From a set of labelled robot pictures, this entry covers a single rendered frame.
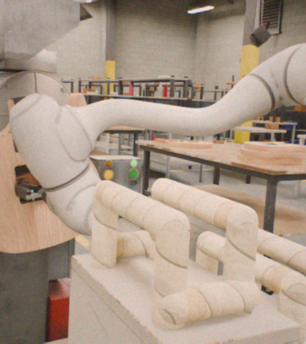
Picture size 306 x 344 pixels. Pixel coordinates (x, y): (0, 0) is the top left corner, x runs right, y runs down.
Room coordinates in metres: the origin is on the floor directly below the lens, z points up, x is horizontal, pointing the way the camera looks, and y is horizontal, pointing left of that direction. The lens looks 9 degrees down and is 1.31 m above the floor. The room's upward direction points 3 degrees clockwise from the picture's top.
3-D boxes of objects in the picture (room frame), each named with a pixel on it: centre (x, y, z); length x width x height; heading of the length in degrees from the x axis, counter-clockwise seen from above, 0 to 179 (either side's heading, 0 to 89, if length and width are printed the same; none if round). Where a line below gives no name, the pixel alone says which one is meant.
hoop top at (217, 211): (0.56, -0.05, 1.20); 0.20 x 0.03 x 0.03; 28
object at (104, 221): (0.59, 0.06, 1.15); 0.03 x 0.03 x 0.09
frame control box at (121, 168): (1.64, 0.19, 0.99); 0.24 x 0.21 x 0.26; 30
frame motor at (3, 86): (1.59, 0.44, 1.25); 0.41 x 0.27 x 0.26; 30
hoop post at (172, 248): (0.45, -0.02, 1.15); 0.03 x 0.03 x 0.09
